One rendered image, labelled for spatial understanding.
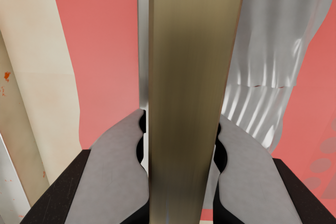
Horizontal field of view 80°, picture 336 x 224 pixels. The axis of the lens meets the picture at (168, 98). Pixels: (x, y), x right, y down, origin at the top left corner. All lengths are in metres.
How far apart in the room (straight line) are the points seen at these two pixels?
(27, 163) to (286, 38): 0.27
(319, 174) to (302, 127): 0.08
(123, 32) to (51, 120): 0.12
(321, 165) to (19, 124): 0.32
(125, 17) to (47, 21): 0.06
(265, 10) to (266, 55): 0.04
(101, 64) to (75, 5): 0.05
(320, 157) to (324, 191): 0.06
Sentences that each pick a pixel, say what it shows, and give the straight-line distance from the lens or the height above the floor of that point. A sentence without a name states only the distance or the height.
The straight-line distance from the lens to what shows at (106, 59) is 0.19.
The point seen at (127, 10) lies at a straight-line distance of 0.17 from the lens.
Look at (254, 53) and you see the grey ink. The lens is 0.18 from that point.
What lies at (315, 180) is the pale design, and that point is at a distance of 0.31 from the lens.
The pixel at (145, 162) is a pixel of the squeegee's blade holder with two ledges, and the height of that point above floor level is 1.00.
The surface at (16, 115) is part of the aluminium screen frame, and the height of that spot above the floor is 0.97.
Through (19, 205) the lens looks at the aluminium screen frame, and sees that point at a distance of 0.29.
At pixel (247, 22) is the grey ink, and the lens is 0.18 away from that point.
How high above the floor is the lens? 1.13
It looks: 63 degrees down
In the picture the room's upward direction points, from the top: 178 degrees counter-clockwise
